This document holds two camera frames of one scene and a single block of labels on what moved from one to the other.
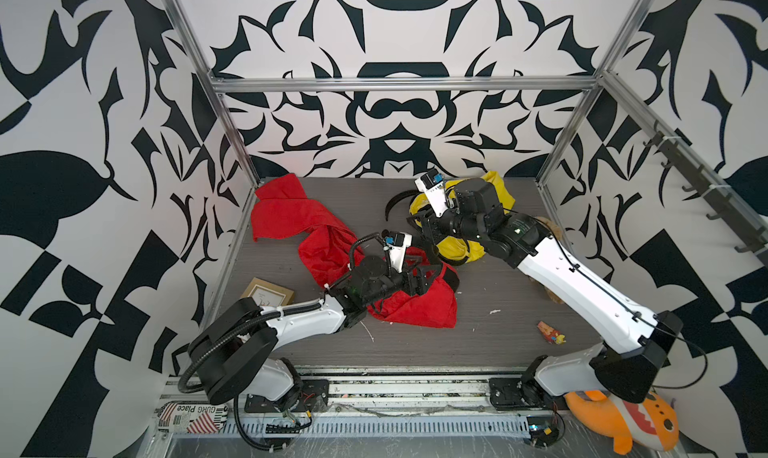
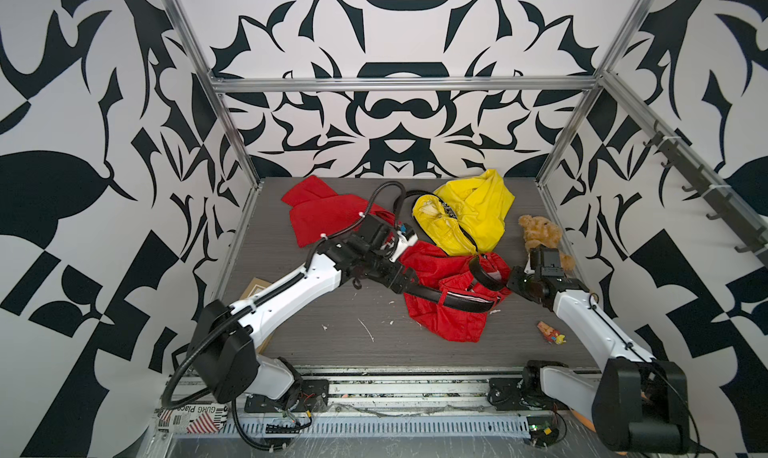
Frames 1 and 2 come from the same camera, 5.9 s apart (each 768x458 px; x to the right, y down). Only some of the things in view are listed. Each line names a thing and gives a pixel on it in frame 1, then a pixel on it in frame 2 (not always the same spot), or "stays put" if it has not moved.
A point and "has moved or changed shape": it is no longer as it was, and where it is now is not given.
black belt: [446, 271] -> [457, 299]
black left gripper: [415, 285] -> [401, 282]
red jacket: [281, 206] has moved or changed shape
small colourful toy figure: [552, 335] stays put
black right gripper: [428, 225] -> [516, 272]
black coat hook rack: [724, 206] stays put
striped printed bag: [191, 417] stays put
